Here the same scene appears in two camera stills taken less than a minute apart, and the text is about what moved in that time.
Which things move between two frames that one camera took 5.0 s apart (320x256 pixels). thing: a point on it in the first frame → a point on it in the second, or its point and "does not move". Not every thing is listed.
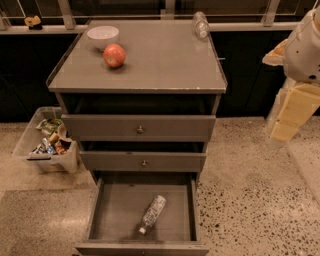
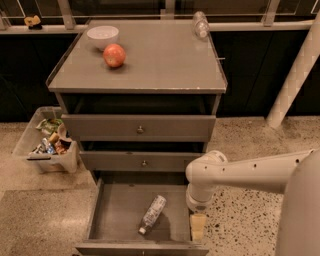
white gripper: (302, 53) → (199, 203)
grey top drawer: (139, 128) does not move
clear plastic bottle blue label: (157, 207) does not move
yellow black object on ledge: (34, 23) does not move
